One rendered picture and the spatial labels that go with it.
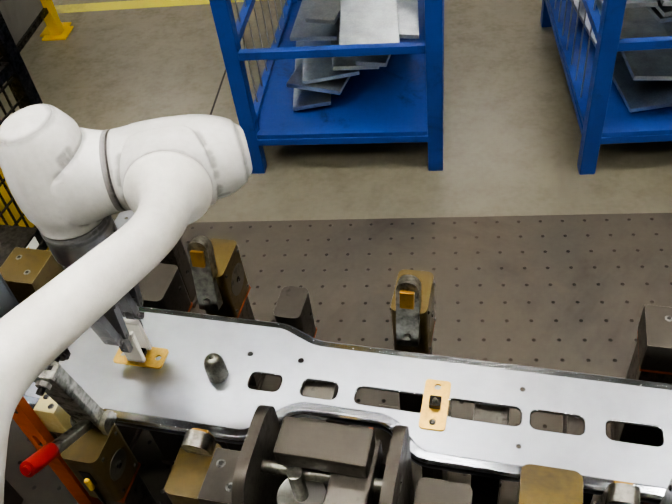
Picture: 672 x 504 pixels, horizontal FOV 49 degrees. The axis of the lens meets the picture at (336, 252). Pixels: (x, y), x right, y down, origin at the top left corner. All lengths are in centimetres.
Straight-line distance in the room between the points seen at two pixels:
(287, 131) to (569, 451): 216
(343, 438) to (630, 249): 106
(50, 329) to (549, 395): 71
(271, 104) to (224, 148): 234
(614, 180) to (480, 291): 149
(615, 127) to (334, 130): 107
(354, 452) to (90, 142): 47
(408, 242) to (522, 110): 171
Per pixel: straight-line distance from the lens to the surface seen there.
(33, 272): 138
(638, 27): 336
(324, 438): 87
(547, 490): 96
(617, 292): 168
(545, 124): 329
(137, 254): 77
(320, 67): 316
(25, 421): 117
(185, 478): 102
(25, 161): 91
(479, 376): 114
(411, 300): 112
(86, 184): 91
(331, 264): 171
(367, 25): 297
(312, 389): 115
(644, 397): 115
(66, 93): 404
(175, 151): 86
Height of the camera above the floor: 193
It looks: 45 degrees down
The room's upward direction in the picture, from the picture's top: 9 degrees counter-clockwise
